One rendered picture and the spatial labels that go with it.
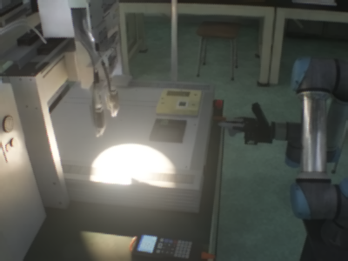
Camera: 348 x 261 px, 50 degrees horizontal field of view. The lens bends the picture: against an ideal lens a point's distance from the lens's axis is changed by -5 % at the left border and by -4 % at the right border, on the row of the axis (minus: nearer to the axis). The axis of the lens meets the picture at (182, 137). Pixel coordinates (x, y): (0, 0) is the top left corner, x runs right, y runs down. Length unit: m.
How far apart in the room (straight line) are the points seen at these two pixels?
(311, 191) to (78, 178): 0.73
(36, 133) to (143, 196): 0.37
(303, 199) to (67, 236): 0.73
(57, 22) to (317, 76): 0.82
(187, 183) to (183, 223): 0.12
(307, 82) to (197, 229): 0.59
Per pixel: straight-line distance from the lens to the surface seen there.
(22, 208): 1.16
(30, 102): 1.11
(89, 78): 1.23
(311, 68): 1.32
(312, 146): 1.29
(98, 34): 1.16
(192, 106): 1.50
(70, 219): 1.28
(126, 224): 1.22
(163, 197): 1.21
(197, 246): 1.12
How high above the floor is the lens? 1.63
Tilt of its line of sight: 34 degrees down
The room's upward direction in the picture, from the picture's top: 1 degrees counter-clockwise
